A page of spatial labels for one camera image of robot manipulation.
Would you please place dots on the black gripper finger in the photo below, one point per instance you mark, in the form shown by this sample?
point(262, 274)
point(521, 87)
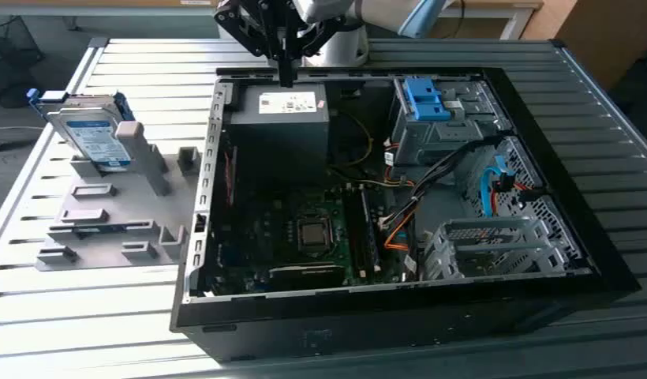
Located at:
point(229, 21)
point(329, 31)

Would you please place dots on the hard disk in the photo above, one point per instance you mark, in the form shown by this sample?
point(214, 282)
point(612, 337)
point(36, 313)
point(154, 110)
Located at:
point(92, 134)

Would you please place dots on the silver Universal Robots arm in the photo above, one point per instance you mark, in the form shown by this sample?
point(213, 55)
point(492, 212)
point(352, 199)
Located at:
point(345, 47)

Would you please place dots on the silver disk bay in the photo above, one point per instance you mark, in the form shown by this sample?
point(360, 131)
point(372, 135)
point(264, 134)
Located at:
point(504, 248)

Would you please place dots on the blue plastic drive latch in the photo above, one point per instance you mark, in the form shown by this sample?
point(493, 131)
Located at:
point(424, 106)

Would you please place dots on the grey power supply unit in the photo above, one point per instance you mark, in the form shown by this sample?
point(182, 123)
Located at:
point(282, 150)

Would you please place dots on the grey metal drive cage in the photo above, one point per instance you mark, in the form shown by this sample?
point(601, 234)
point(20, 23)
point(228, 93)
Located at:
point(445, 138)

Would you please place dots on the black mesh waste bin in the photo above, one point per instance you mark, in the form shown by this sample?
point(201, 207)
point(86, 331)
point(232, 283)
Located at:
point(13, 79)

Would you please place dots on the grey parts rack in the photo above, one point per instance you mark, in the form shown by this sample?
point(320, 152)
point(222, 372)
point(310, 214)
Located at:
point(124, 197)

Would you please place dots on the brown wooden cabinet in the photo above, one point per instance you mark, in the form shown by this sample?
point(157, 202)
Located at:
point(593, 31)

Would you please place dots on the silver CPU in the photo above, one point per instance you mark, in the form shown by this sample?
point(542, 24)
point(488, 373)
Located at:
point(314, 233)

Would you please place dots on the black RAM slot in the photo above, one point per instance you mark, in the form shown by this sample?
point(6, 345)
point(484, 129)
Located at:
point(356, 233)

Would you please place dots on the CPU socket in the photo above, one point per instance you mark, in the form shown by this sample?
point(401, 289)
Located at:
point(300, 237)

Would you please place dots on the green motherboard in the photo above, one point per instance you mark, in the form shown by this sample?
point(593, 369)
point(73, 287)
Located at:
point(261, 237)

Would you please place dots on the black graphics card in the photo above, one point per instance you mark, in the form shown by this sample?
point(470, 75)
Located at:
point(308, 276)

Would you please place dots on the black open PC case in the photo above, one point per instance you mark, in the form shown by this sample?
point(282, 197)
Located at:
point(356, 320)

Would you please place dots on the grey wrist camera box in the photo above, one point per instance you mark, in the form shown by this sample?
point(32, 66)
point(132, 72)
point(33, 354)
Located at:
point(324, 10)

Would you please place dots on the wooden desk white frame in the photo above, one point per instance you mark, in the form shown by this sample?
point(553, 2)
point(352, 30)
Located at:
point(92, 8)

